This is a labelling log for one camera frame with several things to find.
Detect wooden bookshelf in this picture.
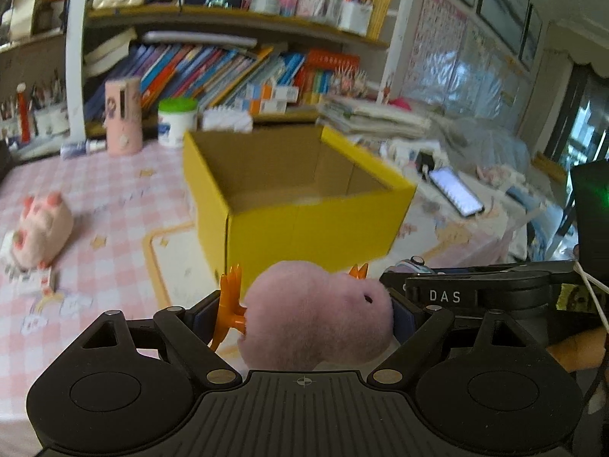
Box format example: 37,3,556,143
67,0,405,144

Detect black smartphone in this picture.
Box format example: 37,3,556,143
428,166,486,217

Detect blue white spray bottle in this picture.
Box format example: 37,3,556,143
60,139,108,159

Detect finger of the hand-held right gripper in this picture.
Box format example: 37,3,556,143
381,269,553,288

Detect white shelf unit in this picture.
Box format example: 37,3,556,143
0,0,87,153

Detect thick cream-paged book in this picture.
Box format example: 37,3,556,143
83,29,138,61
84,54,129,77

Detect red hanging tassel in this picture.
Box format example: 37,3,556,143
16,83,30,142

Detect grey slim folder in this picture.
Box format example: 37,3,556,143
142,31,260,48

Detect pink plush toy orange feet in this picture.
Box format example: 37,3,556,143
212,261,395,372

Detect pink wall poster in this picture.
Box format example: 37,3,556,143
411,0,469,101

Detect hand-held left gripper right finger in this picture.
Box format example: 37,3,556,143
367,294,544,390

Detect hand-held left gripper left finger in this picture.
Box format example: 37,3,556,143
81,292,243,390

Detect person's right hand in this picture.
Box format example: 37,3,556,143
547,328,606,371

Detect white power strip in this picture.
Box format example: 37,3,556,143
392,140,450,174

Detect stack of papers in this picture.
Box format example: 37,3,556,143
316,95,434,146

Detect small white printed box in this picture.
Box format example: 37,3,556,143
2,267,58,296

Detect yellow cardboard box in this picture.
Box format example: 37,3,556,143
183,121,417,279

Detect colourful pencil bundle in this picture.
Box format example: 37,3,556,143
333,69,367,98

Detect white pencil holder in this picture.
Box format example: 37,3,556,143
338,0,373,36

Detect white mat yellow border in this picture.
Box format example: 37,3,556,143
143,221,229,310

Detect orange boxed book set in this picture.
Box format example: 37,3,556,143
297,50,361,101

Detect pink paw plush toy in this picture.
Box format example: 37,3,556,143
12,192,74,270

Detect row of leaning picture books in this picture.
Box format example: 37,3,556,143
86,43,305,110

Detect clear plastic bag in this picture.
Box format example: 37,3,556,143
438,114,529,177

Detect pink humidifier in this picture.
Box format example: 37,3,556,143
105,77,143,155

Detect stack of small cartons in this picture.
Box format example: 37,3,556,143
240,81,300,112

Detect white string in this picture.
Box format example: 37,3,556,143
573,259,609,330

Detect white jar green lid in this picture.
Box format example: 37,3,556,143
158,97,198,148

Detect dark framed window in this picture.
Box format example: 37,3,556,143
545,64,609,167

